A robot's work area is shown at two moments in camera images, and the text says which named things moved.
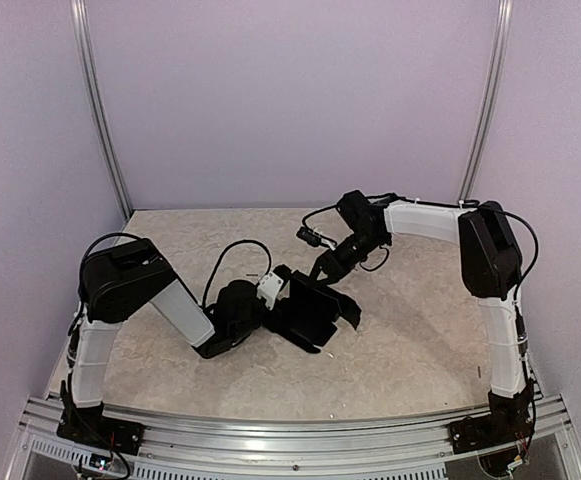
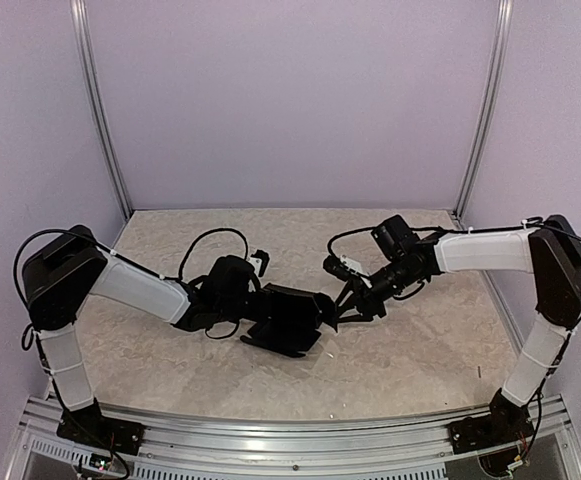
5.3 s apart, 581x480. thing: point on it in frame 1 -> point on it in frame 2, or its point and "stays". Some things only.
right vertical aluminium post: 489,101 stays
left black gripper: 274,325 -> 266,302
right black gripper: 333,267 -> 363,300
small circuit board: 100,461 stays
